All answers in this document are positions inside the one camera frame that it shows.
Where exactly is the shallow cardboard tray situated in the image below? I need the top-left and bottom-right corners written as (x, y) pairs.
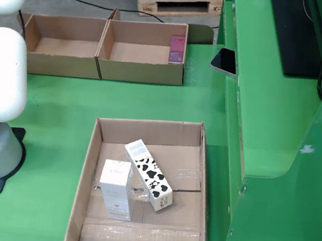
top-left (62, 108), bottom-right (223, 241)

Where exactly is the wooden pallet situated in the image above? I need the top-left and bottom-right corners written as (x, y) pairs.
top-left (134, 0), bottom-right (224, 25)

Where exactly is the small pink carton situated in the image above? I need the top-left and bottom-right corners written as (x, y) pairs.
top-left (168, 35), bottom-right (187, 65)

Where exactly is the black monitor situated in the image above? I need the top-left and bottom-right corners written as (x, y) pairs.
top-left (261, 0), bottom-right (322, 81)

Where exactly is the cow print carton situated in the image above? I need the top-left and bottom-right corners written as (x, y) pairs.
top-left (117, 138), bottom-right (180, 214)

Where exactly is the green metal workstation stand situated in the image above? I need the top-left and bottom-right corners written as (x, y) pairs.
top-left (193, 0), bottom-right (322, 241)

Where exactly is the brown cardboard box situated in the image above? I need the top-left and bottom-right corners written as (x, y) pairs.
top-left (11, 8), bottom-right (109, 82)
top-left (92, 6), bottom-right (217, 92)

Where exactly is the thin black cable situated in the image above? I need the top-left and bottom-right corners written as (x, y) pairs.
top-left (62, 0), bottom-right (222, 30)

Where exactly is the white silver cosmetic carton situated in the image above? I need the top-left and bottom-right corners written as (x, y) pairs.
top-left (95, 158), bottom-right (139, 223)

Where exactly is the black smartphone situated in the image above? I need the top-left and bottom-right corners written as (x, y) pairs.
top-left (208, 46), bottom-right (240, 79)

